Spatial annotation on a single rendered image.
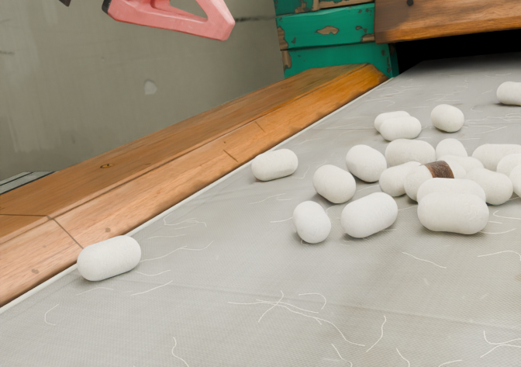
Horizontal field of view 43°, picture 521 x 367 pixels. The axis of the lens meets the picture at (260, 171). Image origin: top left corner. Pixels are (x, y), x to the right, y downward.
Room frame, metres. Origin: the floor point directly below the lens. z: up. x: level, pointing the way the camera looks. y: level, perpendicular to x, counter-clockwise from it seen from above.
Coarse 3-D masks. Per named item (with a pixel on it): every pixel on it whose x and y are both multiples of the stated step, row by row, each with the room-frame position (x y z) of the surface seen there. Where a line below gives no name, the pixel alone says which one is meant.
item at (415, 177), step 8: (448, 160) 0.38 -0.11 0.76; (416, 168) 0.37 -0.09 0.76; (424, 168) 0.37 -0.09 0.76; (456, 168) 0.37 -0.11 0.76; (408, 176) 0.37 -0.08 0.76; (416, 176) 0.37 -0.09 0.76; (424, 176) 0.36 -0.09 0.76; (432, 176) 0.36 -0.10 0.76; (456, 176) 0.37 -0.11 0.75; (408, 184) 0.37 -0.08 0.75; (416, 184) 0.36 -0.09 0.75; (408, 192) 0.37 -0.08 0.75; (416, 192) 0.36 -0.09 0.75; (416, 200) 0.37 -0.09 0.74
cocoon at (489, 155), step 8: (488, 144) 0.40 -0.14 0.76; (496, 144) 0.40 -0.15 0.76; (504, 144) 0.39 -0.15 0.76; (512, 144) 0.39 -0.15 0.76; (480, 152) 0.40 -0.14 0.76; (488, 152) 0.39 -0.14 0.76; (496, 152) 0.39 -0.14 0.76; (504, 152) 0.39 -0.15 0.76; (512, 152) 0.39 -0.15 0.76; (520, 152) 0.38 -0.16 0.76; (480, 160) 0.39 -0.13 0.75; (488, 160) 0.39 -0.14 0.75; (496, 160) 0.39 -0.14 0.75; (488, 168) 0.39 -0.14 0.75; (496, 168) 0.39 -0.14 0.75
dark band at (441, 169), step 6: (432, 162) 0.38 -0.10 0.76; (438, 162) 0.37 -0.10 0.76; (444, 162) 0.37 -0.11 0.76; (432, 168) 0.37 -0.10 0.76; (438, 168) 0.37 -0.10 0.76; (444, 168) 0.37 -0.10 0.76; (450, 168) 0.37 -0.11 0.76; (432, 174) 0.36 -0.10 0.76; (438, 174) 0.37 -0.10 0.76; (444, 174) 0.37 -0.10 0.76; (450, 174) 0.37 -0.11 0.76
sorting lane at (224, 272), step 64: (320, 128) 0.63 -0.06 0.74; (512, 128) 0.51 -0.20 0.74; (256, 192) 0.45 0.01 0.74; (384, 192) 0.40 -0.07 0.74; (512, 192) 0.36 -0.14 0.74; (192, 256) 0.34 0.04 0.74; (256, 256) 0.33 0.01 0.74; (320, 256) 0.32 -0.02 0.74; (384, 256) 0.30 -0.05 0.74; (448, 256) 0.29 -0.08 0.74; (512, 256) 0.28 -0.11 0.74; (0, 320) 0.30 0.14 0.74; (64, 320) 0.29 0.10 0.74; (128, 320) 0.28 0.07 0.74; (192, 320) 0.27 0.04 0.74; (256, 320) 0.26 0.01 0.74; (320, 320) 0.25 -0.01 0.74; (384, 320) 0.24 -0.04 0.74; (448, 320) 0.23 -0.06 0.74; (512, 320) 0.22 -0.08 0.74
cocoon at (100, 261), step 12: (108, 240) 0.34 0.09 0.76; (120, 240) 0.34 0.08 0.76; (132, 240) 0.34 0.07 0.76; (84, 252) 0.33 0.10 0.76; (96, 252) 0.33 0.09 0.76; (108, 252) 0.33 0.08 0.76; (120, 252) 0.33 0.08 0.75; (132, 252) 0.33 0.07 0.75; (84, 264) 0.32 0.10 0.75; (96, 264) 0.32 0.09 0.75; (108, 264) 0.33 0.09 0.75; (120, 264) 0.33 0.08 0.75; (132, 264) 0.33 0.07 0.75; (84, 276) 0.33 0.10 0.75; (96, 276) 0.32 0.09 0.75; (108, 276) 0.33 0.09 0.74
